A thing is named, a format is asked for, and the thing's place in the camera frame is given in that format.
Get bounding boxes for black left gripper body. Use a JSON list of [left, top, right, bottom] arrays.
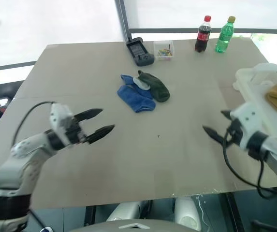
[[65, 117, 90, 146]]

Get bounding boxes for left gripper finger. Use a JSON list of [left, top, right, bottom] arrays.
[[74, 108, 104, 122], [86, 124, 116, 145]]

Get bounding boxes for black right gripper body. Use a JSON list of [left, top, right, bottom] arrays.
[[225, 118, 244, 146]]

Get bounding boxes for white plastic basket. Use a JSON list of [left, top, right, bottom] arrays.
[[232, 63, 277, 136]]

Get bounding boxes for large blue sock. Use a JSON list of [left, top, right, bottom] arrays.
[[117, 84, 157, 114]]

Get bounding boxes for small blue sock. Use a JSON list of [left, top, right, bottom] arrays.
[[120, 74, 136, 88]]

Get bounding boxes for dark green sock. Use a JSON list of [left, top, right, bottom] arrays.
[[137, 70, 171, 103]]

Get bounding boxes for green bottle yellow cap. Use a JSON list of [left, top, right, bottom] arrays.
[[215, 15, 236, 54]]

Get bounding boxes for black handheld game device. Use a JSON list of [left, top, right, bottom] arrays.
[[126, 37, 155, 67]]

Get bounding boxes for cola bottle red cap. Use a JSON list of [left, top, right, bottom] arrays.
[[194, 15, 212, 53]]

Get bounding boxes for silver rounded robot part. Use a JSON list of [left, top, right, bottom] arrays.
[[174, 196, 202, 232], [105, 201, 149, 222]]

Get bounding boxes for colourful small clips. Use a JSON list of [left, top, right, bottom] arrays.
[[157, 49, 173, 58]]

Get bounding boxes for clear plastic box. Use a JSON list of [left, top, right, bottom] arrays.
[[153, 40, 175, 61]]

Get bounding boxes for grey robot chest plate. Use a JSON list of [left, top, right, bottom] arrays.
[[69, 218, 175, 232]]

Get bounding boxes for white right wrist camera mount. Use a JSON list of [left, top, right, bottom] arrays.
[[230, 102, 264, 151]]

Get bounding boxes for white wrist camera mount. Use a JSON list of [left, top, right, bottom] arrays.
[[230, 102, 264, 151], [49, 103, 74, 146]]

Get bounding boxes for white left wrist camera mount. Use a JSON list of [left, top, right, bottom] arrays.
[[49, 103, 74, 146]]

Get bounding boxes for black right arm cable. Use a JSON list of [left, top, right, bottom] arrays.
[[222, 128, 277, 200]]

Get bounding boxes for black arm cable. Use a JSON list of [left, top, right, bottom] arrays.
[[12, 101, 57, 146], [222, 128, 277, 200]]

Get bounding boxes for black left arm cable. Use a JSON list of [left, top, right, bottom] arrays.
[[12, 101, 57, 146]]

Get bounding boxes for thin white wire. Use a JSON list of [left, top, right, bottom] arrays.
[[197, 194, 206, 228]]

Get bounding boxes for grey window rail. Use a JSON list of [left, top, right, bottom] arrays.
[[0, 60, 37, 73]]

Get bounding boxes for grey window frame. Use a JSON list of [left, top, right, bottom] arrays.
[[115, 0, 277, 44]]

